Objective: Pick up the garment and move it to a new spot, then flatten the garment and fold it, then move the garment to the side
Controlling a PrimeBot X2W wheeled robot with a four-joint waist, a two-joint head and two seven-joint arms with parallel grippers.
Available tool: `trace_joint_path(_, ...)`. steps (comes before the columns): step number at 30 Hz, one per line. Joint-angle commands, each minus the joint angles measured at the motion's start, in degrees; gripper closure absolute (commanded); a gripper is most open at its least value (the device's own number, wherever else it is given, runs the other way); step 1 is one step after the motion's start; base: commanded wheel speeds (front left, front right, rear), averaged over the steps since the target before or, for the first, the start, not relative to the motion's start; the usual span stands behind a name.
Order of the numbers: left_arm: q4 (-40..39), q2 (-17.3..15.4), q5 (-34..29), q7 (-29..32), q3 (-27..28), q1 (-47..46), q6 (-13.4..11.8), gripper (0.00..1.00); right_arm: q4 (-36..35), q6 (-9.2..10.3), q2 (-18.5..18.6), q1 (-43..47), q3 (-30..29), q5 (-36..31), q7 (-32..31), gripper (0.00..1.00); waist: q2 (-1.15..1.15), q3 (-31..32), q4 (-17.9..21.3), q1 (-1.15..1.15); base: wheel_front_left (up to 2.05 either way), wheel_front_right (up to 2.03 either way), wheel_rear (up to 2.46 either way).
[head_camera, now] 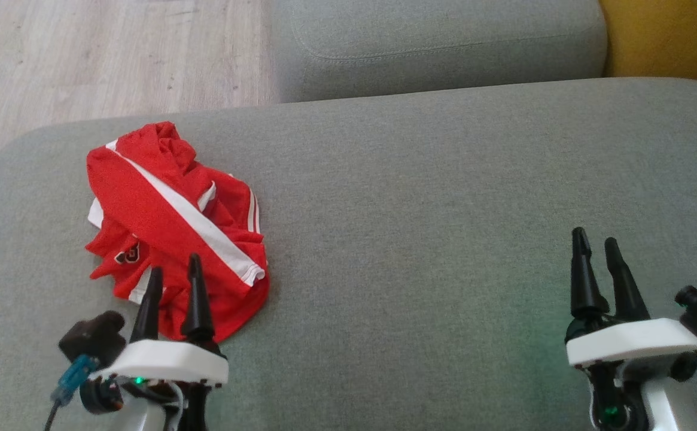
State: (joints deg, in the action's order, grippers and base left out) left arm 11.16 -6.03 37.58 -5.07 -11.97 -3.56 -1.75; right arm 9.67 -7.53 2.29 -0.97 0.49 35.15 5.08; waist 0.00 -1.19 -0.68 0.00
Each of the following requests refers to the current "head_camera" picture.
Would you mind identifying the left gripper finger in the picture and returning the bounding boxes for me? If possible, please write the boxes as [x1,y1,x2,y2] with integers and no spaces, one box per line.
[181,253,217,347]
[130,266,164,344]

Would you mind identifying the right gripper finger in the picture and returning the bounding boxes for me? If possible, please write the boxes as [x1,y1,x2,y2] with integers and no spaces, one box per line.
[604,237,651,324]
[570,227,610,321]

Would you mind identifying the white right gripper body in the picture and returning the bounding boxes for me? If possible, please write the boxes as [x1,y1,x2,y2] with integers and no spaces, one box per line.
[565,317,697,431]

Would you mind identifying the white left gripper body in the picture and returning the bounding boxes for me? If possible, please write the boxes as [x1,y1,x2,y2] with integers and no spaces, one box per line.
[88,339,229,431]

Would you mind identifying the red and white shorts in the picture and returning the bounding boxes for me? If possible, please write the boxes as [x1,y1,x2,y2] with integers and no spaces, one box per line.
[85,122,270,342]

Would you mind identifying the large grey sofa seat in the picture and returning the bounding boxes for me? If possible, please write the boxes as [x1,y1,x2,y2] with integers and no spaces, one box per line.
[0,78,697,431]

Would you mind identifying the yellow sofa backrest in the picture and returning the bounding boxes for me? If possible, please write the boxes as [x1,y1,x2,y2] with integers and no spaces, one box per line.
[598,0,697,92]

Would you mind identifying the grey sofa seat cushion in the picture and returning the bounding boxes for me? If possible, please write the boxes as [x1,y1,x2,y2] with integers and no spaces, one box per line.
[267,0,609,104]

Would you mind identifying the blue left camera connector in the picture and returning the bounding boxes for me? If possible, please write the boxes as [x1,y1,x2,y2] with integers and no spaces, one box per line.
[50,354,101,405]

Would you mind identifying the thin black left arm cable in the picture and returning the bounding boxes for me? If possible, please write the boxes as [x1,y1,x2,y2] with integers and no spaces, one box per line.
[43,400,63,431]

